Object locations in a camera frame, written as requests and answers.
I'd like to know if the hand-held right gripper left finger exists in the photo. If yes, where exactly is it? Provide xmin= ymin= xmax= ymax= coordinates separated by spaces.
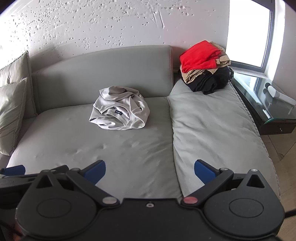
xmin=34 ymin=159 xmax=121 ymax=206

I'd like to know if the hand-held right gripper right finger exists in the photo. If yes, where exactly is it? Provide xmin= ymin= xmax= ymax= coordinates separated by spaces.
xmin=181 ymin=159 xmax=268 ymax=206

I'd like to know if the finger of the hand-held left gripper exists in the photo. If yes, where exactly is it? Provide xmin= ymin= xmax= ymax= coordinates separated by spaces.
xmin=46 ymin=165 xmax=70 ymax=174
xmin=0 ymin=165 xmax=39 ymax=185

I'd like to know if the light grey shirt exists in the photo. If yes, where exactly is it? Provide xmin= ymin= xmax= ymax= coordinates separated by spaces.
xmin=89 ymin=86 xmax=151 ymax=131

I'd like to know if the grey sofa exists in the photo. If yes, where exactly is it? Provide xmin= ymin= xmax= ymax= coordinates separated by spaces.
xmin=0 ymin=45 xmax=281 ymax=200

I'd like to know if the black glass-top side table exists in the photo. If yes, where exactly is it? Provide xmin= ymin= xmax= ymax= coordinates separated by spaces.
xmin=231 ymin=71 xmax=296 ymax=136

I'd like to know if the black garment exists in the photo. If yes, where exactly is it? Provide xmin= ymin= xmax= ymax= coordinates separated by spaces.
xmin=187 ymin=66 xmax=234 ymax=95

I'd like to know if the white handheld device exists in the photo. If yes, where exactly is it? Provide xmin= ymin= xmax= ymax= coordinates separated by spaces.
xmin=265 ymin=83 xmax=296 ymax=105

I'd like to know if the red cloth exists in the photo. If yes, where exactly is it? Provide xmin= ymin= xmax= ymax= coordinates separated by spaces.
xmin=180 ymin=40 xmax=222 ymax=74

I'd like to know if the black cable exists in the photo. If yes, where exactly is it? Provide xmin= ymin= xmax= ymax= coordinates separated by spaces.
xmin=284 ymin=207 xmax=296 ymax=219

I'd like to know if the window with dark frame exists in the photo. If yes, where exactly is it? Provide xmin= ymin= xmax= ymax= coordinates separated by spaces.
xmin=225 ymin=0 xmax=296 ymax=75

